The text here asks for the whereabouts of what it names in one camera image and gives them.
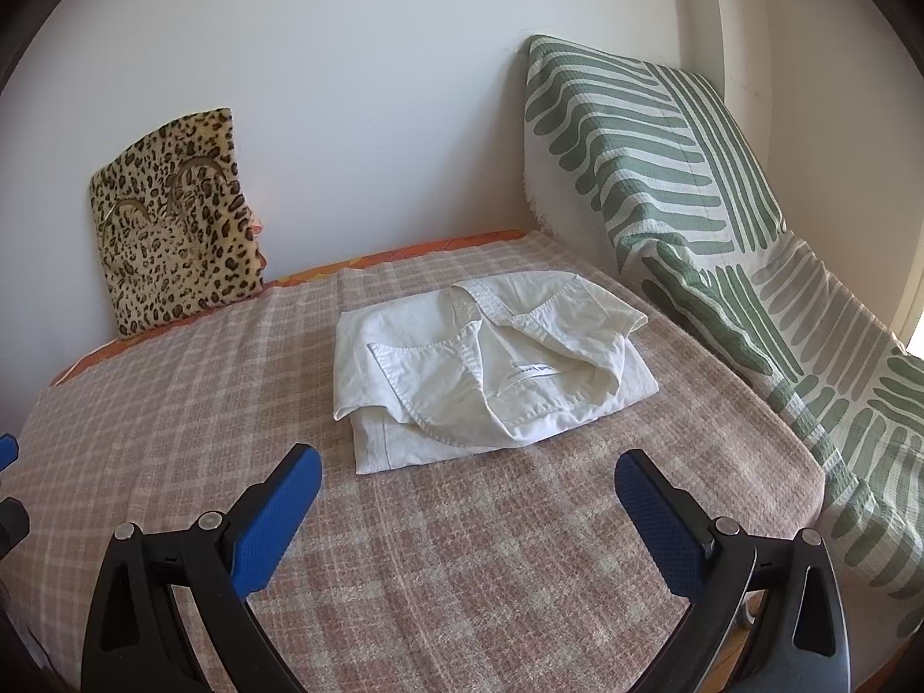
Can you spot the white shirt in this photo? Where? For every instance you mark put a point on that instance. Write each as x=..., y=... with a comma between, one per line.
x=433, y=375

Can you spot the leopard print cushion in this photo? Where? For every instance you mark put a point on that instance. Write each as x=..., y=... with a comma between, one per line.
x=173, y=231

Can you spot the beige plaid blanket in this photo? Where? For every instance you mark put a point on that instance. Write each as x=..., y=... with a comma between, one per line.
x=216, y=390

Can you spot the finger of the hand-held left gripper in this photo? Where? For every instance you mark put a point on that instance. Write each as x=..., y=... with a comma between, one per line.
x=11, y=527
x=7, y=453

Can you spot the green striped white blanket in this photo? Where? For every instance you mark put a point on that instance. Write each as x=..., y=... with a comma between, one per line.
x=650, y=159

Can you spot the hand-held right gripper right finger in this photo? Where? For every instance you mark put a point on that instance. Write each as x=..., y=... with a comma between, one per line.
x=657, y=520

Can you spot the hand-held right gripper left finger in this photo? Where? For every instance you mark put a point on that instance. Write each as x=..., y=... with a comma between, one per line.
x=281, y=512

